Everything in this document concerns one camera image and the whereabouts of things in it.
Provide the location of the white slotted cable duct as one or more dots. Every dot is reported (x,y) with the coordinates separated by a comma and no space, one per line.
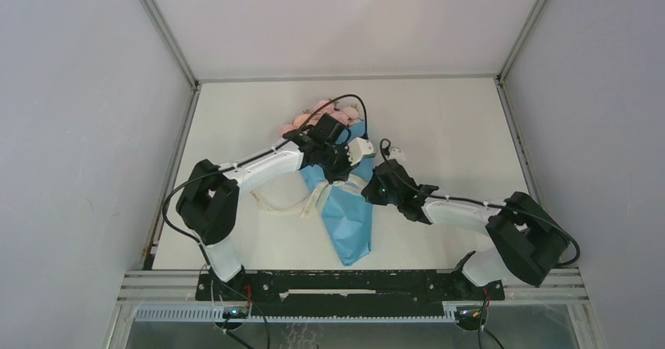
(181,313)

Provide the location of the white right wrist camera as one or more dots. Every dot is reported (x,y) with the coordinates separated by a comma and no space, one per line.
(397,154)

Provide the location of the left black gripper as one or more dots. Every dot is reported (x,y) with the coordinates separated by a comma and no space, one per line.
(342,173)

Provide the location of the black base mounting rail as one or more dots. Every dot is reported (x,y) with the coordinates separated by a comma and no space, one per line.
(364,292)

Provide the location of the left circuit board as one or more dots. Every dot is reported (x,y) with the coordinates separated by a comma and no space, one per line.
(235,313)

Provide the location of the blue wrapping paper sheet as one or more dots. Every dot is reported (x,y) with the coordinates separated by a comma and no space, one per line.
(347,217)

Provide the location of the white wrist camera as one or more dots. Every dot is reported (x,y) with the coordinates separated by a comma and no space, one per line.
(358,149)
(397,154)

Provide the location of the white printed ribbon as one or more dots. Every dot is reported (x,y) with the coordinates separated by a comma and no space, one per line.
(316,201)

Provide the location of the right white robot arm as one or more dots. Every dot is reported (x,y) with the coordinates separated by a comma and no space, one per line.
(526,242)

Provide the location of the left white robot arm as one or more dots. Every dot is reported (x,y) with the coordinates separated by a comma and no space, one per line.
(208,201)

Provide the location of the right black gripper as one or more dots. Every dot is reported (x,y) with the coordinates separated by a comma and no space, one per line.
(370,191)

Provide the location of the pink flower bunch stem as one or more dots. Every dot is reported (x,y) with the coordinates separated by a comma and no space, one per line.
(352,114)

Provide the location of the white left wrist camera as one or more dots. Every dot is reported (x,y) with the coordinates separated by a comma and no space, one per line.
(358,149)

